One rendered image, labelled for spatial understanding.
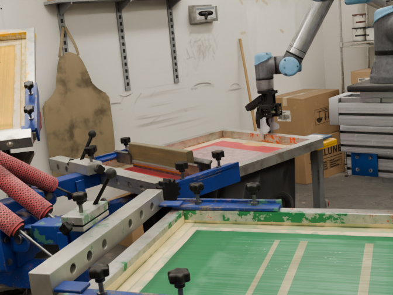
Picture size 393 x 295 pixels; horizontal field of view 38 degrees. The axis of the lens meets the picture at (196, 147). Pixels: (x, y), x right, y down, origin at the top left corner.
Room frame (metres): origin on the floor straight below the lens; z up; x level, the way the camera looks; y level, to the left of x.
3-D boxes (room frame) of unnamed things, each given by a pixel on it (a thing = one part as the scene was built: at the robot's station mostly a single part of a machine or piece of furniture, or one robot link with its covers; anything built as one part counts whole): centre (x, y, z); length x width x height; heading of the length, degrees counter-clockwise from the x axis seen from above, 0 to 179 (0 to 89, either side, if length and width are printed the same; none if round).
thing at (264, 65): (2.41, -0.31, 1.30); 0.09 x 0.08 x 0.11; 82
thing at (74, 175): (1.83, 0.42, 1.02); 0.17 x 0.06 x 0.05; 130
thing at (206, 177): (1.82, -0.01, 0.98); 0.30 x 0.05 x 0.07; 130
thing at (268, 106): (2.41, -0.32, 1.14); 0.09 x 0.08 x 0.12; 40
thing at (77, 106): (4.04, 0.81, 1.06); 0.53 x 0.07 x 1.05; 130
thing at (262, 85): (2.41, -0.32, 1.22); 0.08 x 0.08 x 0.05
